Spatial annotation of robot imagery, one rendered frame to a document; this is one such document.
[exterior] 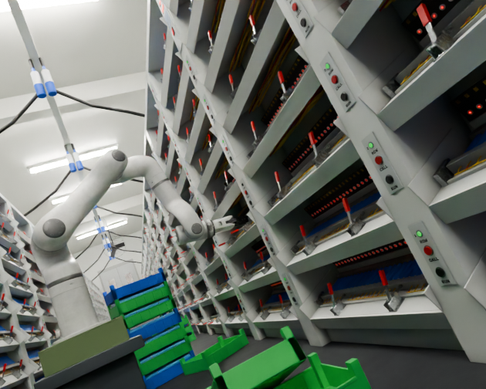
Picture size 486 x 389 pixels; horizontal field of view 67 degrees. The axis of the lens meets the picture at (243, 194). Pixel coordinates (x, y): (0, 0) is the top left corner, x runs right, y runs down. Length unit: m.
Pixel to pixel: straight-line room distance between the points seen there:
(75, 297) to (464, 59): 1.27
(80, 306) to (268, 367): 0.77
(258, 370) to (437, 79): 0.65
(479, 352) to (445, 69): 0.49
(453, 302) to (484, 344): 0.08
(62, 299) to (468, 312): 1.18
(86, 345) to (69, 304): 0.16
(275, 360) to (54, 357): 0.74
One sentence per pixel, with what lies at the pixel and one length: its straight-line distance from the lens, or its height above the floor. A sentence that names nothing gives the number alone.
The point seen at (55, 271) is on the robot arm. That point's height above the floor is 0.59.
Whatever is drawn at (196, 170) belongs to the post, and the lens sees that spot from 2.11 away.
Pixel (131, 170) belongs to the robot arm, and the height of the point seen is 0.94.
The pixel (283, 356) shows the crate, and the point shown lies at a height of 0.12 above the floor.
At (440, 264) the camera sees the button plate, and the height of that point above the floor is 0.19.
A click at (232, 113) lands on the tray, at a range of 1.33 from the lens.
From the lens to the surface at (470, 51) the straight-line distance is 0.64.
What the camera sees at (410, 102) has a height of 0.46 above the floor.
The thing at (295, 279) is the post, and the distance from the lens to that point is 1.33.
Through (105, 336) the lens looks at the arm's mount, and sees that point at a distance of 1.36.
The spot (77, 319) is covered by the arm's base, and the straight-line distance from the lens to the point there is 1.41.
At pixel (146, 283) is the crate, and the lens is 2.14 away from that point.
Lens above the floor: 0.30
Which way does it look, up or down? 12 degrees up
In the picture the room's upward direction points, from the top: 24 degrees counter-clockwise
